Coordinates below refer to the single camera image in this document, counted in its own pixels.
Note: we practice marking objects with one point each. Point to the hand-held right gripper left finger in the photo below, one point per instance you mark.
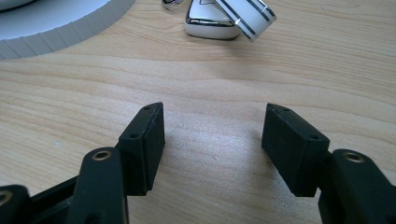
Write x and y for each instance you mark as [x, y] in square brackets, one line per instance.
[141, 152]

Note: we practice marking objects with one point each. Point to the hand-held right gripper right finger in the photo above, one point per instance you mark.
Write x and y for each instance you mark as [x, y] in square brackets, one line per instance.
[294, 149]

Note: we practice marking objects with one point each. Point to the small shiny white object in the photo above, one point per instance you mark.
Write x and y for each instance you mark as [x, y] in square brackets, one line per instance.
[172, 3]

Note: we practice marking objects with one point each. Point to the grey ribbed round mat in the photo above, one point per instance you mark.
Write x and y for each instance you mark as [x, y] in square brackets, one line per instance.
[46, 28]

